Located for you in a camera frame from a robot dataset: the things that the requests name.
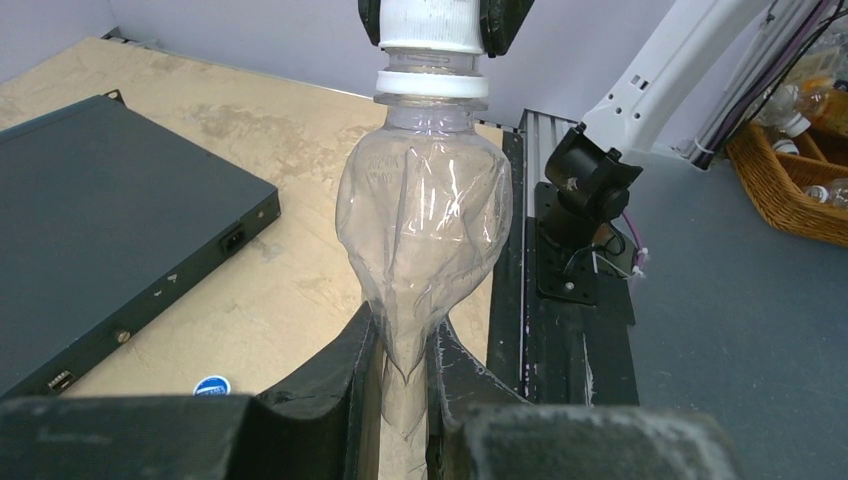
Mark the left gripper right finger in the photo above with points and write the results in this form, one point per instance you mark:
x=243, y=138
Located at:
x=482, y=429

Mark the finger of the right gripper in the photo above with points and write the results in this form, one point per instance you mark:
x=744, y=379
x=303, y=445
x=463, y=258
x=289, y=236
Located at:
x=500, y=22
x=369, y=14

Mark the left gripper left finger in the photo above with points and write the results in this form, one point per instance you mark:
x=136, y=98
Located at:
x=306, y=426

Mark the blue white bottle cap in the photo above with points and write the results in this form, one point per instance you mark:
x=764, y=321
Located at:
x=441, y=25
x=213, y=385

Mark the clear plastic bottle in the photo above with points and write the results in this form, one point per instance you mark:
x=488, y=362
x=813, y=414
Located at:
x=423, y=211

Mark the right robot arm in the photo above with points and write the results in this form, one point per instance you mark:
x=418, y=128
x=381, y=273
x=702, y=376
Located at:
x=636, y=119

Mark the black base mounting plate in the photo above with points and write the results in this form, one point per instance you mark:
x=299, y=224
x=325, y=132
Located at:
x=561, y=308

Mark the black flat electronics box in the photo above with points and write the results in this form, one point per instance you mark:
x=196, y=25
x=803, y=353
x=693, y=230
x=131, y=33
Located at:
x=107, y=219

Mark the wicker basket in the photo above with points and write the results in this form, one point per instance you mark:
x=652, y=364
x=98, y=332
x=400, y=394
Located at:
x=774, y=182

